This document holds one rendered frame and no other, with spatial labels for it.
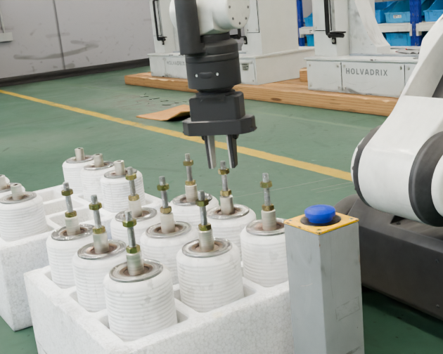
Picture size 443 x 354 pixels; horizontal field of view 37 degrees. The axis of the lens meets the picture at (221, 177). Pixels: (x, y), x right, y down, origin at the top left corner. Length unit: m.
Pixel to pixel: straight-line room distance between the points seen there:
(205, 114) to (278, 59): 3.30
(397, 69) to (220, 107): 2.30
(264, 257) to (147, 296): 0.21
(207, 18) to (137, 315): 0.46
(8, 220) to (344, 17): 2.70
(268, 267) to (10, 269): 0.58
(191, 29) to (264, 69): 3.28
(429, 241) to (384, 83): 2.29
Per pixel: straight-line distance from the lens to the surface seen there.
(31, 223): 1.40
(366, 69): 3.47
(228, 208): 1.12
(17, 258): 1.38
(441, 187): 0.96
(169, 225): 1.07
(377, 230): 1.23
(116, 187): 1.47
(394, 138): 1.02
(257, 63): 4.27
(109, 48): 7.67
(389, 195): 1.01
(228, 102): 1.06
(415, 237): 1.17
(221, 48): 1.04
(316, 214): 0.85
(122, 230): 1.15
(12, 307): 1.41
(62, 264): 1.11
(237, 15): 1.04
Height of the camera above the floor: 0.60
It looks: 15 degrees down
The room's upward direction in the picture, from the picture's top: 6 degrees counter-clockwise
